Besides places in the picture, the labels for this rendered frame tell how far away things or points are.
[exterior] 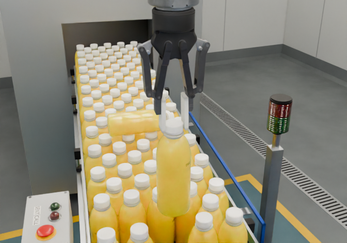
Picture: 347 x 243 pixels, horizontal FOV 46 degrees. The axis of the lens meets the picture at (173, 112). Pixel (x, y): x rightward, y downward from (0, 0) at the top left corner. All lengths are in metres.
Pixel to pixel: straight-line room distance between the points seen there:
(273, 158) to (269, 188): 0.10
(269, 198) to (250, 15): 4.47
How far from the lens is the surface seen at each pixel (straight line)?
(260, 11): 5.73
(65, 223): 0.98
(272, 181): 1.30
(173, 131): 0.79
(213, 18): 5.38
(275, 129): 1.20
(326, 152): 3.59
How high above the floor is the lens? 1.71
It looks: 25 degrees down
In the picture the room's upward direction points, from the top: straight up
